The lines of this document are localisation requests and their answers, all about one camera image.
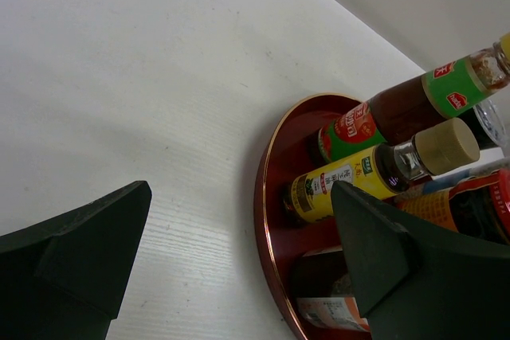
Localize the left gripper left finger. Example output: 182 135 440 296
1 181 151 339

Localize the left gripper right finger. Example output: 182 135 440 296
331 182 509 339

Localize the silver lid spice jar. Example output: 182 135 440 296
289 246 370 333

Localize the red lid sauce jar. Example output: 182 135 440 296
395 169 509 244

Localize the small yellow label bottle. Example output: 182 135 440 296
282 118 481 225

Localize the green label sauce bottle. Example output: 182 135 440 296
306 35 509 166

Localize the white blue cylinder shaker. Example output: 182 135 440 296
418 157 509 195

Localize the grey cap salt grinder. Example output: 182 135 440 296
471 100 509 150

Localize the red round tray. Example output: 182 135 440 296
253 93 370 339

